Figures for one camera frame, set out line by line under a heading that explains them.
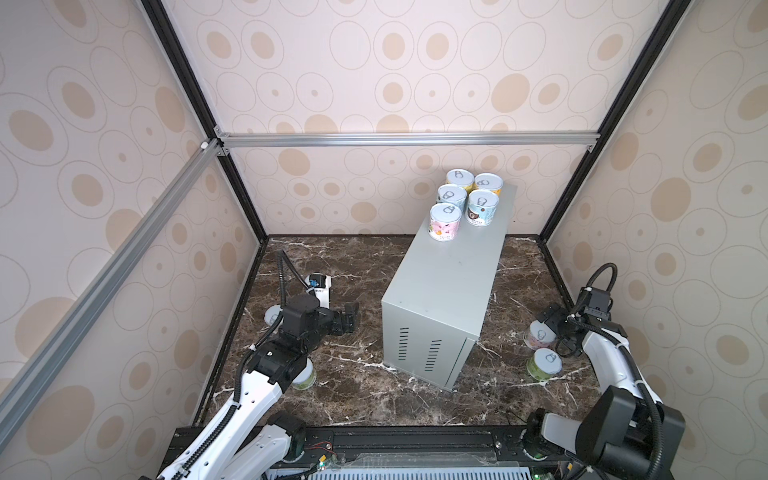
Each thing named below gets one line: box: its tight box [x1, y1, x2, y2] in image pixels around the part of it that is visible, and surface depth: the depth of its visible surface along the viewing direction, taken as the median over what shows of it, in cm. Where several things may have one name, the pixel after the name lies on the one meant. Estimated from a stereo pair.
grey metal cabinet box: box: [381, 184, 518, 391], surface depth 67 cm
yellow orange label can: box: [474, 172, 504, 196], surface depth 80 cm
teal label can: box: [466, 189, 499, 227], surface depth 76 cm
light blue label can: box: [437, 184, 468, 211], surface depth 76 cm
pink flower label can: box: [523, 320, 557, 351], surface depth 89 cm
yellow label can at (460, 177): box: [446, 168, 475, 188], surface depth 81 cm
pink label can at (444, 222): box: [428, 202, 462, 242], surface depth 72 cm
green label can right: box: [527, 348, 563, 381], surface depth 84 cm
